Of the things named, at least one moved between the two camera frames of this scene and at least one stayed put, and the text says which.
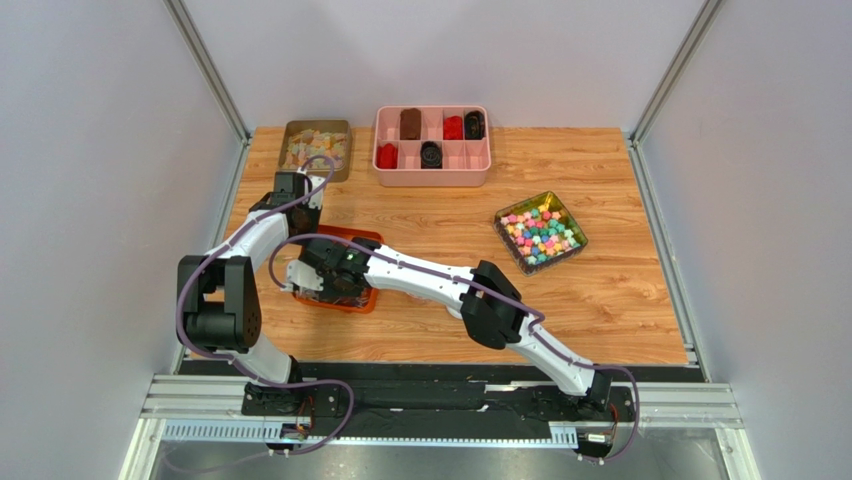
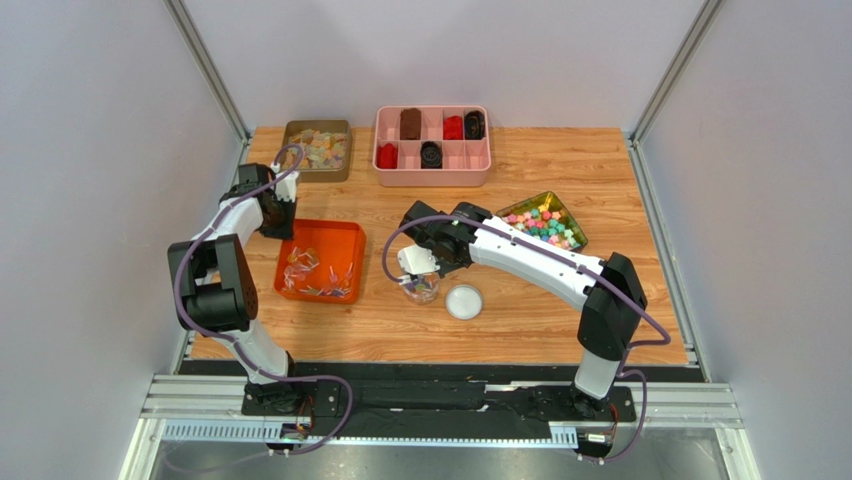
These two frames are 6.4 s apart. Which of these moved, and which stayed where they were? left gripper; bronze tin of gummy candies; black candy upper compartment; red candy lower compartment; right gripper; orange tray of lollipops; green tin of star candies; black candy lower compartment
Moved: right gripper; left gripper; orange tray of lollipops
Stayed: green tin of star candies; black candy lower compartment; red candy lower compartment; bronze tin of gummy candies; black candy upper compartment
